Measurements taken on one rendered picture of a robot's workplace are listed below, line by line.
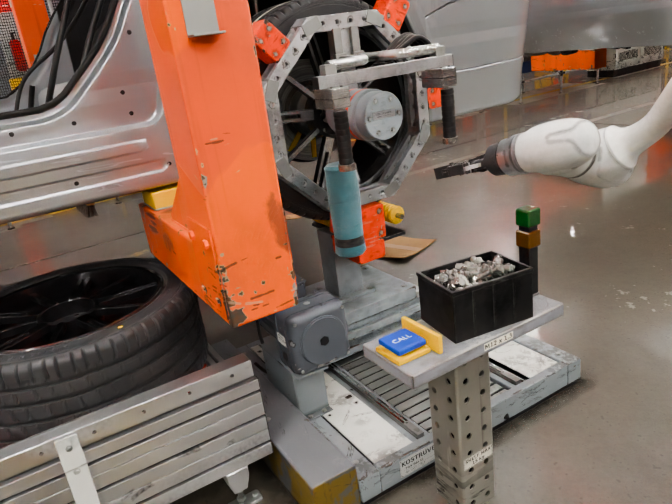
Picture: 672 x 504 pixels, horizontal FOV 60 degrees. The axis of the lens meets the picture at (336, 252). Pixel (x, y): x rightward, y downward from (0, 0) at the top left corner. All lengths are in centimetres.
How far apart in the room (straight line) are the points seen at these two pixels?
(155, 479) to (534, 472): 90
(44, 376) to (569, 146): 118
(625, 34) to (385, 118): 252
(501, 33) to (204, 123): 142
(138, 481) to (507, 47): 184
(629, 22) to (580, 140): 268
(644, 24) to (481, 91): 179
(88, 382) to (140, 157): 60
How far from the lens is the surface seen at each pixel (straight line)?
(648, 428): 180
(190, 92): 113
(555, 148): 127
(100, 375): 142
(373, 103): 158
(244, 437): 148
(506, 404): 172
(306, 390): 167
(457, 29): 217
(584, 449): 170
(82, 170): 163
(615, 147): 137
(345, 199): 158
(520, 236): 136
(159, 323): 145
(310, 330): 152
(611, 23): 395
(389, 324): 198
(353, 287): 201
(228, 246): 119
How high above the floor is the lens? 106
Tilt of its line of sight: 20 degrees down
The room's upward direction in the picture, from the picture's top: 8 degrees counter-clockwise
